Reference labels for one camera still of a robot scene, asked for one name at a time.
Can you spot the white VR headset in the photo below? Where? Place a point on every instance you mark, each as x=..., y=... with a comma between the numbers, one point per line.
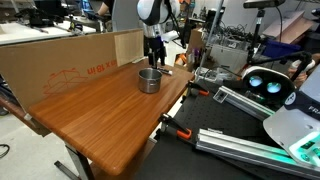
x=263, y=71

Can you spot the silver metal bracket block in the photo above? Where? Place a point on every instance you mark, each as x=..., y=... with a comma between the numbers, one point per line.
x=240, y=146

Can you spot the flat brown cardboard sheets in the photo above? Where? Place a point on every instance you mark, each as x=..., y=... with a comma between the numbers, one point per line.
x=290, y=28

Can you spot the black perforated breadboard plate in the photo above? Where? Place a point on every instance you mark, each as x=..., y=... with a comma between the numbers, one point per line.
x=213, y=116

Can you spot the small brown cardboard box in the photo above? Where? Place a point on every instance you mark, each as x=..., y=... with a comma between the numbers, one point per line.
x=196, y=40

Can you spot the aluminium extrusion rail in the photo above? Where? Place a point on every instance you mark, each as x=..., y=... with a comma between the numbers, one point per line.
x=240, y=103

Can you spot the black camera stand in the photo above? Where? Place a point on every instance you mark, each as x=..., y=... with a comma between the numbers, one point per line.
x=256, y=36

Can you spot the small steel pot bowl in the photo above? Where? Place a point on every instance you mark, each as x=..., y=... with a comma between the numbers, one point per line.
x=150, y=83

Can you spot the brown cardboard box sheet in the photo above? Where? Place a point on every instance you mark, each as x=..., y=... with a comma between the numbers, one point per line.
x=50, y=63

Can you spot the dark metal table leg frame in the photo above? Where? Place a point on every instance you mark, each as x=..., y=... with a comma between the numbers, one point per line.
x=78, y=161

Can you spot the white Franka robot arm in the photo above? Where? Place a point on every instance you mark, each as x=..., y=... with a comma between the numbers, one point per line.
x=151, y=10

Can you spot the black marker with white cap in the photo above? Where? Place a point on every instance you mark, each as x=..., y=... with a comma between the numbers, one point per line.
x=165, y=71

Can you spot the grey equipment box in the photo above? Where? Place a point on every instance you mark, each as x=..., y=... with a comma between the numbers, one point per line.
x=230, y=56

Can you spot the person in white shirt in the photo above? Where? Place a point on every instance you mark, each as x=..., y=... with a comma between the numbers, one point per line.
x=125, y=16

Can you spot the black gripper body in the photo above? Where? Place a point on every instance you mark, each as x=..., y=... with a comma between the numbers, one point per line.
x=155, y=44

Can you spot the black stereo camera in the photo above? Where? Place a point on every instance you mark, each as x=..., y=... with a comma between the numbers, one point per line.
x=263, y=3

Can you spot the silver metal pole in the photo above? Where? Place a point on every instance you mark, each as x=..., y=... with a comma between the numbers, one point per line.
x=213, y=30

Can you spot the blue plastic bin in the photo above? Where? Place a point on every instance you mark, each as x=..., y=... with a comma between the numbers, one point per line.
x=280, y=48

